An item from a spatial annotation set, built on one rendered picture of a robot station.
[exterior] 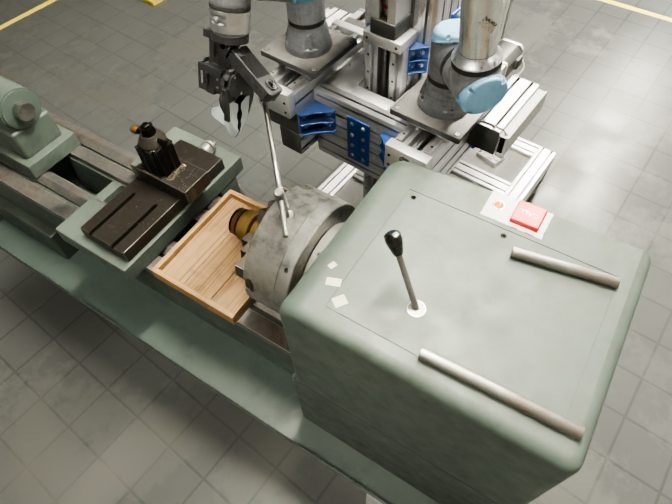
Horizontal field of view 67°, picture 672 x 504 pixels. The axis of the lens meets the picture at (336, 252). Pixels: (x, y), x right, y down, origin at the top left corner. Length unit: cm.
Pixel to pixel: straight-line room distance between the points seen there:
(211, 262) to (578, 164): 227
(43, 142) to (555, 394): 174
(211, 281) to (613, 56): 328
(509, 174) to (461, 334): 183
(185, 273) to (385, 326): 75
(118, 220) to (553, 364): 121
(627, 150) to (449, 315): 254
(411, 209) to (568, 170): 211
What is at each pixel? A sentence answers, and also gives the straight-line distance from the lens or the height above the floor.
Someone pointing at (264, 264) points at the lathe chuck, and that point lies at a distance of 113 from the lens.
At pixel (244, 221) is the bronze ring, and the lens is 129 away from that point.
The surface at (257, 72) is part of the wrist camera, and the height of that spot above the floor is 151.
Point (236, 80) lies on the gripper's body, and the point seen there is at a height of 149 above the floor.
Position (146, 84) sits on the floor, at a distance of 383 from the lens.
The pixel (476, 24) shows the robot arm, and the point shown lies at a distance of 119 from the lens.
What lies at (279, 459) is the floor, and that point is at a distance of 218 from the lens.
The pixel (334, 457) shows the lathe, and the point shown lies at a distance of 160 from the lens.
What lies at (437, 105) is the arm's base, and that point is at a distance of 145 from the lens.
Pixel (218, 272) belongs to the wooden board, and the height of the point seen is 88.
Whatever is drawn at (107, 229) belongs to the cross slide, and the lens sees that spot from 160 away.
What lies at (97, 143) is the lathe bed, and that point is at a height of 86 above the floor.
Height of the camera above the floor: 210
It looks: 55 degrees down
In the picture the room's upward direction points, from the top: 4 degrees counter-clockwise
